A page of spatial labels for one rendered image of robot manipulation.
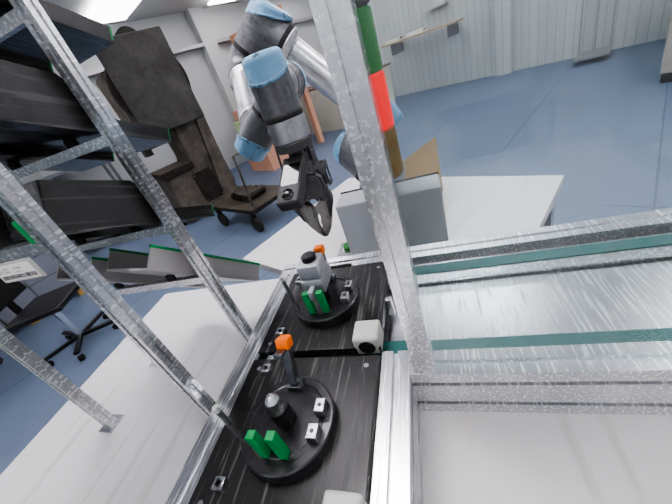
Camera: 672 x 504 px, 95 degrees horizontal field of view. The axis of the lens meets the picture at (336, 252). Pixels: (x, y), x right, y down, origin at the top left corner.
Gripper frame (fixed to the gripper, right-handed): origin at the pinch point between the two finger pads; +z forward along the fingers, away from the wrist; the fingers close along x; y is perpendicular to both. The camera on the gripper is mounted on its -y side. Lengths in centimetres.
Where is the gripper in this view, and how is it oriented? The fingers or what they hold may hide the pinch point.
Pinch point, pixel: (323, 232)
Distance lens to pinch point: 69.4
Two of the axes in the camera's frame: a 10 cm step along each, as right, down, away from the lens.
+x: -9.3, 1.5, 3.2
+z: 3.0, 8.1, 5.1
